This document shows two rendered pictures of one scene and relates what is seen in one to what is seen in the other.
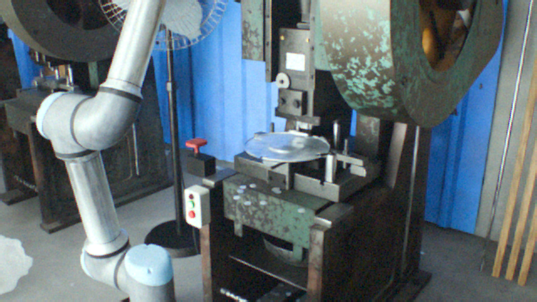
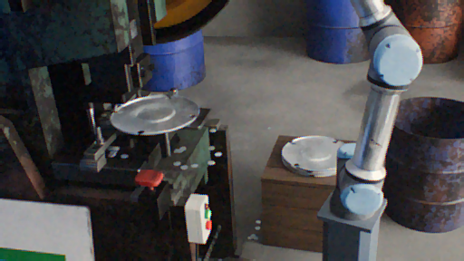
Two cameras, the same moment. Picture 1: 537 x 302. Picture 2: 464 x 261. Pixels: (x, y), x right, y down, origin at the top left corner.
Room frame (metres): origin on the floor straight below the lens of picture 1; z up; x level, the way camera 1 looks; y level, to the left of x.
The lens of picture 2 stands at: (2.01, 1.45, 1.50)
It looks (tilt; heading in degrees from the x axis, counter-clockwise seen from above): 27 degrees down; 248
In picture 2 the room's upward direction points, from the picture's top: 4 degrees counter-clockwise
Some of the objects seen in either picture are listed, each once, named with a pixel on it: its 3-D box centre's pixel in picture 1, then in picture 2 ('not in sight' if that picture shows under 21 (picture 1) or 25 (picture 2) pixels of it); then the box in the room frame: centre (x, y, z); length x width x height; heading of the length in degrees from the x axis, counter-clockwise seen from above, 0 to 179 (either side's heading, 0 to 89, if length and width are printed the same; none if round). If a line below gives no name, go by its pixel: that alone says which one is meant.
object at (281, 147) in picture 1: (286, 146); (155, 113); (1.62, -0.08, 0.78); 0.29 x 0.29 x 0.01
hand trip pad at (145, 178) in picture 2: (196, 150); (149, 187); (1.75, 0.25, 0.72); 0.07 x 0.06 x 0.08; 141
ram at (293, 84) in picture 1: (302, 68); (120, 38); (1.69, -0.13, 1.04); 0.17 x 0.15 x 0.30; 141
